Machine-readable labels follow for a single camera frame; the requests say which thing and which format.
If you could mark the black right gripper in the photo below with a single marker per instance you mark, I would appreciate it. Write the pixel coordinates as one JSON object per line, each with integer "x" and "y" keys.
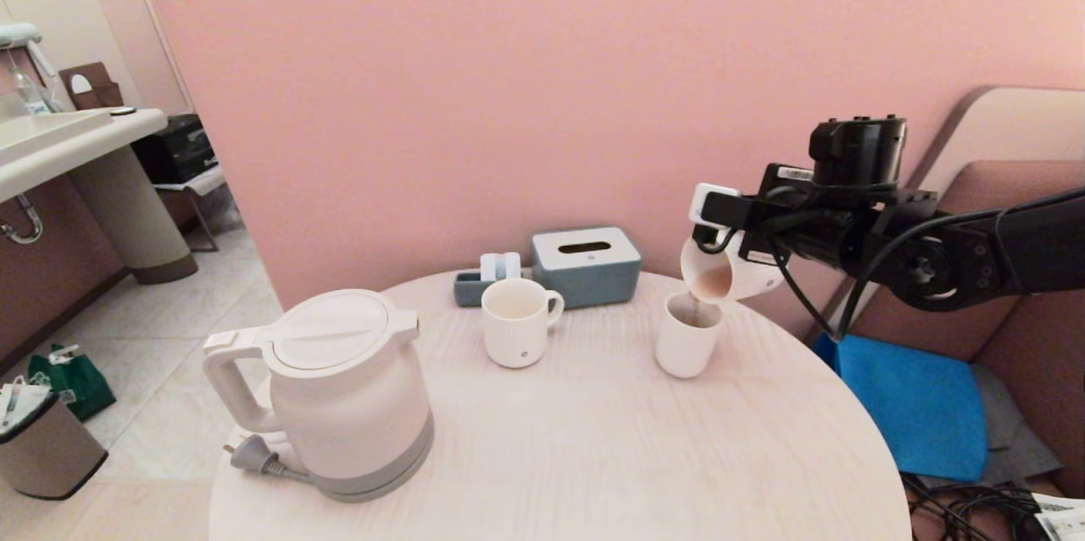
{"x": 805, "y": 240}

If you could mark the large white ribbed mug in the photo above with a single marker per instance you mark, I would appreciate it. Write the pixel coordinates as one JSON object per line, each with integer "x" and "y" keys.
{"x": 742, "y": 280}

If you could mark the white electric kettle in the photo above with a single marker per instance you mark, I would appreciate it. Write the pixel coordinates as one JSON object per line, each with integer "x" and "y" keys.
{"x": 347, "y": 405}

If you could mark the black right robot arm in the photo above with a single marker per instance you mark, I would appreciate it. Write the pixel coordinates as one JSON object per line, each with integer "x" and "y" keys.
{"x": 975, "y": 261}

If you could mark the white cup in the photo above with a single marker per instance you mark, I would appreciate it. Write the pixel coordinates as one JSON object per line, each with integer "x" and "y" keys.
{"x": 682, "y": 354}

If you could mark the blue cloth bag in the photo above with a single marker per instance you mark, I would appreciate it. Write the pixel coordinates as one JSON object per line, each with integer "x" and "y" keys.
{"x": 915, "y": 405}

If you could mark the grey tissue box white lid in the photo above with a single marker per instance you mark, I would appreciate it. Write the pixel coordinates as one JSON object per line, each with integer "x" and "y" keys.
{"x": 593, "y": 278}

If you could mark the brown upholstered bench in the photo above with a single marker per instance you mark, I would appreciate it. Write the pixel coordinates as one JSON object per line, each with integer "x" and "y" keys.
{"x": 1017, "y": 125}

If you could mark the grey seat cushion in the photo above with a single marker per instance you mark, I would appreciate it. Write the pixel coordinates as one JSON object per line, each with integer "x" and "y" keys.
{"x": 1009, "y": 431}

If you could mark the small white ribbed mug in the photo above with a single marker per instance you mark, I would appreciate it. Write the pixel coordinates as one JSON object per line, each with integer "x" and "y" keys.
{"x": 513, "y": 337}

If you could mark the small grey tray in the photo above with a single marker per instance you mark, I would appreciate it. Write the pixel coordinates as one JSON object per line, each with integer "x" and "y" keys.
{"x": 466, "y": 291}

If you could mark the white printed paper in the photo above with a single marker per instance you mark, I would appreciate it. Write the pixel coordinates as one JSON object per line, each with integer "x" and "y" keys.
{"x": 1064, "y": 520}

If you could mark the grey kettle base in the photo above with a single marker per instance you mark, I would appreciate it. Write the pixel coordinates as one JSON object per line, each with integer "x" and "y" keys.
{"x": 373, "y": 492}

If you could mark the metal rack with white towel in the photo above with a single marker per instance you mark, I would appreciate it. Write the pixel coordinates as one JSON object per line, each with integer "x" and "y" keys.
{"x": 195, "y": 183}

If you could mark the black box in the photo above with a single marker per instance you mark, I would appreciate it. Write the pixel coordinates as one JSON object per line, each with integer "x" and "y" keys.
{"x": 174, "y": 151}

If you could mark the small black round dish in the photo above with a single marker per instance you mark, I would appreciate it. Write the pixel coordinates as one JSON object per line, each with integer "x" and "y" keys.
{"x": 124, "y": 113}

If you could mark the brown tissue holder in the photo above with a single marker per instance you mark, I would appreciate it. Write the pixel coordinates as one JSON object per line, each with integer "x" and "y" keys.
{"x": 97, "y": 96}

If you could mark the white sink counter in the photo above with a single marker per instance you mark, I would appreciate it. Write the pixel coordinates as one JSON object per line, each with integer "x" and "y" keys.
{"x": 76, "y": 142}

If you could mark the green bag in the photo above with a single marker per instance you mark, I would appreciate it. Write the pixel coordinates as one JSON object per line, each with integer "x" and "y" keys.
{"x": 85, "y": 393}

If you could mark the chrome drain pipe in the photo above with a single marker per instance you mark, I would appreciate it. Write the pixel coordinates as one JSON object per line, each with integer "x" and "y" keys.
{"x": 34, "y": 223}

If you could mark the clear glass bottle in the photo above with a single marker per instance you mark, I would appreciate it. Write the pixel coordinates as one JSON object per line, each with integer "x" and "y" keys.
{"x": 34, "y": 100}

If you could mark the brown trash bin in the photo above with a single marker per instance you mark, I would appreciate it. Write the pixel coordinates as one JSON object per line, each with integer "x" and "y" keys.
{"x": 51, "y": 456}

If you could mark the white hair dryer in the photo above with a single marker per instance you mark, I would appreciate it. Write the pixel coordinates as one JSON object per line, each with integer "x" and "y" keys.
{"x": 19, "y": 36}

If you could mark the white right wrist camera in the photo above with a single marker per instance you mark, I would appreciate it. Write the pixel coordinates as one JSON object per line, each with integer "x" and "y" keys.
{"x": 708, "y": 202}

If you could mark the beige sink pedestal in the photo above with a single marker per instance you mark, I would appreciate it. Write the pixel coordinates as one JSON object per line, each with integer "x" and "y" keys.
{"x": 136, "y": 219}

